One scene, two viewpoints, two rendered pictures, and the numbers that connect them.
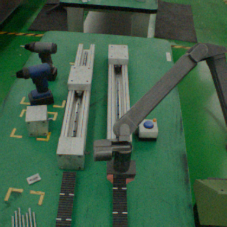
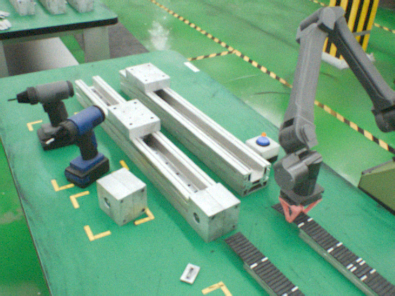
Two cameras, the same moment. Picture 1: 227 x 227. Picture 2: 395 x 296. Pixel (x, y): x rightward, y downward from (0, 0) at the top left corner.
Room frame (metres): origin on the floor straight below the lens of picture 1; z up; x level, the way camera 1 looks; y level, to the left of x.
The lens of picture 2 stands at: (0.09, 0.64, 1.58)
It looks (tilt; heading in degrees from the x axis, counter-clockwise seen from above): 34 degrees down; 327
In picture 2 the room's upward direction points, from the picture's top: 3 degrees clockwise
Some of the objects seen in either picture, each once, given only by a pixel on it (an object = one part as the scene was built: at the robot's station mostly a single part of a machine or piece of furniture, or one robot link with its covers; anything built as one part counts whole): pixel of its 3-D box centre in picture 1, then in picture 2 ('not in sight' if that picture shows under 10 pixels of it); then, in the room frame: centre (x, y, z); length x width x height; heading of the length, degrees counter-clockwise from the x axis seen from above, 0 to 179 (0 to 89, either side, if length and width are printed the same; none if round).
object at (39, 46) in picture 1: (39, 60); (44, 115); (1.32, 0.43, 0.89); 0.20 x 0.08 x 0.22; 87
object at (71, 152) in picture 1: (74, 153); (217, 210); (0.73, 0.15, 0.83); 0.12 x 0.09 x 0.10; 93
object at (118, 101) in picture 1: (117, 88); (181, 119); (1.19, -0.01, 0.82); 0.80 x 0.10 x 0.09; 3
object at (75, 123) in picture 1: (80, 87); (134, 134); (1.18, 0.18, 0.82); 0.80 x 0.10 x 0.09; 3
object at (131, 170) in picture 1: (122, 162); (304, 183); (0.63, -0.04, 0.92); 0.10 x 0.07 x 0.07; 92
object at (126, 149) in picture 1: (121, 151); (307, 164); (0.62, -0.03, 0.99); 0.07 x 0.06 x 0.07; 99
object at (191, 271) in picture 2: (33, 179); (190, 273); (0.62, 0.29, 0.78); 0.05 x 0.03 x 0.01; 126
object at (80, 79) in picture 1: (80, 80); (133, 121); (1.18, 0.18, 0.87); 0.16 x 0.11 x 0.07; 3
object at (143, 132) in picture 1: (145, 129); (259, 150); (0.91, -0.15, 0.81); 0.10 x 0.08 x 0.06; 93
